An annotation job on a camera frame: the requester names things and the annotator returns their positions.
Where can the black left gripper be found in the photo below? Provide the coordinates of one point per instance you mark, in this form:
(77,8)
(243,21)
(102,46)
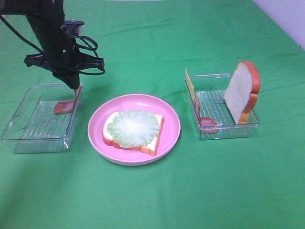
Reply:
(81,57)

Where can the bacon strip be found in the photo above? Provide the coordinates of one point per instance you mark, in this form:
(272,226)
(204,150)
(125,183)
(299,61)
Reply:
(204,121)
(66,106)

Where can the green lettuce leaf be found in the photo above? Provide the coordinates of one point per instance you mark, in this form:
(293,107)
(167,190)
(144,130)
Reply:
(133,128)

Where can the bread slice bottom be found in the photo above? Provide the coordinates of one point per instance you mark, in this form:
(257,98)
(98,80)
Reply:
(155,140)

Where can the bread slice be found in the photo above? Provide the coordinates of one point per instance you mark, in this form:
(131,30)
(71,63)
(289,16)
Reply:
(155,140)
(242,92)

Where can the yellow cheese slice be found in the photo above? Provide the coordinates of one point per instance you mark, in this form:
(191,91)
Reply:
(190,85)

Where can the bread slice top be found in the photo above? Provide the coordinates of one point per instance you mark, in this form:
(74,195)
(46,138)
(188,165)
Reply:
(242,92)

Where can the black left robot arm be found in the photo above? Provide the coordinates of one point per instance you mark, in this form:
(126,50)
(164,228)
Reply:
(60,40)

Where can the clear plastic tray left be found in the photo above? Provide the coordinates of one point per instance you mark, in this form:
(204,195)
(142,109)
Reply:
(35,128)

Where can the clear plastic tray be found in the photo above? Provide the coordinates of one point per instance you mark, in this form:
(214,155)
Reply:
(35,128)
(210,89)

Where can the pink plate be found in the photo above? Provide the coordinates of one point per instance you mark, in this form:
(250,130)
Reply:
(134,129)

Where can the clear plastic tray right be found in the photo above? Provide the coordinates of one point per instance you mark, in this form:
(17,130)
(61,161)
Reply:
(210,89)

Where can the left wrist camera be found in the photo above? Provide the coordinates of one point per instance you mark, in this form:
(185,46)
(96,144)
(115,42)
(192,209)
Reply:
(73,27)

